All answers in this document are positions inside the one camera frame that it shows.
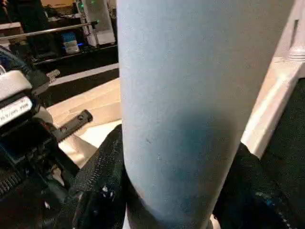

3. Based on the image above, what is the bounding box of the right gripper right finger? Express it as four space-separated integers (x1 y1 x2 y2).
212 142 305 229

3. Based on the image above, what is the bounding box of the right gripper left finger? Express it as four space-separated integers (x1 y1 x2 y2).
52 125 128 229

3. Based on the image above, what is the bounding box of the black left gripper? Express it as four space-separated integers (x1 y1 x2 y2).
0 110 94 198

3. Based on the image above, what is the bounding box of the white plastic table top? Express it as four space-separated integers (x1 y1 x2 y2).
45 57 305 167

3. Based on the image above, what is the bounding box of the white plastic table leg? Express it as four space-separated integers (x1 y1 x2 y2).
286 0 305 62
116 0 297 229

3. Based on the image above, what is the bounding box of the black work mat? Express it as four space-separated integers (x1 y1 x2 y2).
0 45 305 229

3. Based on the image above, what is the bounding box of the small blue box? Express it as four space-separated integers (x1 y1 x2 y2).
62 31 81 54

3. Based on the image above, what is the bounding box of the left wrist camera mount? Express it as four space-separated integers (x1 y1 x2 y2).
0 69 54 129

